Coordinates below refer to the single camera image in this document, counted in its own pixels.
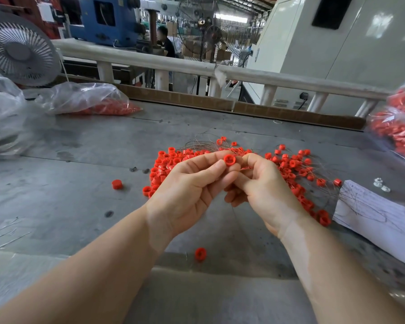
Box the person's left hand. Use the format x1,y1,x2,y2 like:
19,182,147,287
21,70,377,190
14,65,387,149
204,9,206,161
145,150,240,254

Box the person's right hand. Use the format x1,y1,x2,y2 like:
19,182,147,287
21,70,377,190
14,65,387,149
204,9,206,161
223,153,311,238

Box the pile of red plastic rings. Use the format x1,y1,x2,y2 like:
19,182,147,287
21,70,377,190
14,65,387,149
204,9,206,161
142,136,344,227

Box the bundle of thin metal wires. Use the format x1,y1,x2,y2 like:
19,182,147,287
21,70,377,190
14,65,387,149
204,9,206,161
184,139,278,220

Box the person's right forearm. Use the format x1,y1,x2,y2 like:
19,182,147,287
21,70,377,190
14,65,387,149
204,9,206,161
280,220,405,324

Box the person's left forearm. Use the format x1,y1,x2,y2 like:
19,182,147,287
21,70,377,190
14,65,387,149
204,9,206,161
0,209,171,324

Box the brown wooden board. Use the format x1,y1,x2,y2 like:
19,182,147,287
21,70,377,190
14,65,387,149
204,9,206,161
55,75,366,130

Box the white paper sheet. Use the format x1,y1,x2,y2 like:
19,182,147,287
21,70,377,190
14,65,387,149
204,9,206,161
333,179,405,270

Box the clear bag with red pieces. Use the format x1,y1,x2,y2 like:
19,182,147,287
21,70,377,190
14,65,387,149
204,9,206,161
37,81,143,116

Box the white metal railing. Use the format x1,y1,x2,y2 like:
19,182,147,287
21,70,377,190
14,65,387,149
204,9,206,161
53,38,392,117

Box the large clear bag red pieces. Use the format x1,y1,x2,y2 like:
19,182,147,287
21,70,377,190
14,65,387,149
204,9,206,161
366,67,405,165

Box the large grey machine cabinet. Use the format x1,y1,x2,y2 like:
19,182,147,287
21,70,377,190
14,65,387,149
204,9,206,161
245,0,405,117

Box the blue industrial machine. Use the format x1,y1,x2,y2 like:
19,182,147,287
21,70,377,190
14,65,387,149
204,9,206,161
73,0,146,48

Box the crumpled clear plastic bag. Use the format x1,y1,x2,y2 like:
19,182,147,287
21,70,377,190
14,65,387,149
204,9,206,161
0,67,41,158

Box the white desk fan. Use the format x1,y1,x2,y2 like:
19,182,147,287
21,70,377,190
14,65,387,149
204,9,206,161
0,12,62,88

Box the red industrial machine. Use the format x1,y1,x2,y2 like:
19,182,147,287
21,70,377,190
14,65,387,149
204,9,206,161
0,0,63,39

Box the black pedestal fan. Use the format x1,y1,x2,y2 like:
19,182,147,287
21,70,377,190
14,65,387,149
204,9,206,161
202,22,225,97

